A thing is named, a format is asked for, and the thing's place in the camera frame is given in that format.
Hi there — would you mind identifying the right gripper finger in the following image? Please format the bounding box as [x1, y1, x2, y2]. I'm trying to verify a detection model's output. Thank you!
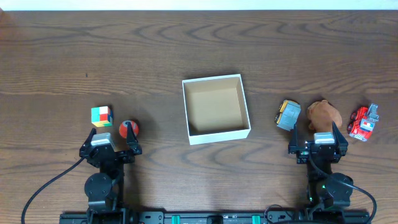
[332, 121, 348, 148]
[289, 124, 298, 148]

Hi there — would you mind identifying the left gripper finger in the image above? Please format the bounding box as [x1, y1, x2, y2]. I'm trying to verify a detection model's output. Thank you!
[81, 128, 96, 149]
[126, 121, 141, 150]

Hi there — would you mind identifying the red and white ball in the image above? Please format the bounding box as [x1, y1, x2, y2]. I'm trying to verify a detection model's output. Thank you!
[119, 120, 139, 139]

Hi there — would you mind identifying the red toy fire truck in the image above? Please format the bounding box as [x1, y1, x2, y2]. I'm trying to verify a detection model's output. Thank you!
[347, 103, 379, 142]

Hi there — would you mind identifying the multicolour puzzle cube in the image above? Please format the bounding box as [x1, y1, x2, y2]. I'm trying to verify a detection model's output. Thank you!
[91, 106, 113, 128]

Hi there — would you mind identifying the yellow and grey toy truck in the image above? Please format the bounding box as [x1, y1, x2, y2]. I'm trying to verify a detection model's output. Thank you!
[275, 100, 301, 131]

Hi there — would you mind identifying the brown plush toy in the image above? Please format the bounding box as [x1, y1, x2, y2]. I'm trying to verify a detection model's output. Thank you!
[307, 100, 343, 133]

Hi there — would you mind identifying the white cardboard box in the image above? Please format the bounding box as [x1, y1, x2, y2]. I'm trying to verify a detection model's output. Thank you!
[182, 74, 251, 145]

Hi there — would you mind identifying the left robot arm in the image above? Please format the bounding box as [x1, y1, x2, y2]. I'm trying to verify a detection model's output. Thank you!
[79, 121, 142, 223]

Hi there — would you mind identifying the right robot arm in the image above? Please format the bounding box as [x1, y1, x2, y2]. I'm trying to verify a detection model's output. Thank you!
[288, 123, 353, 222]

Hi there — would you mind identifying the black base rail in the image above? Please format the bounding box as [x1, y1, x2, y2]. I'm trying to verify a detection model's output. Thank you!
[59, 210, 369, 224]

